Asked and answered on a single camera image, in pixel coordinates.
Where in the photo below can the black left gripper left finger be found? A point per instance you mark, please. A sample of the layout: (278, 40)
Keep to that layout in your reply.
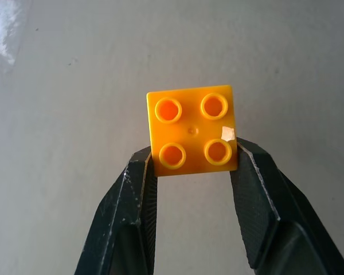
(123, 226)

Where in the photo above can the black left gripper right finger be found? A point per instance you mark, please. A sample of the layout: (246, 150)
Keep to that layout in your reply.
(278, 217)

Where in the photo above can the yellow studded toy cube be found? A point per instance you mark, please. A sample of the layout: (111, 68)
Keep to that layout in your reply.
(191, 130)

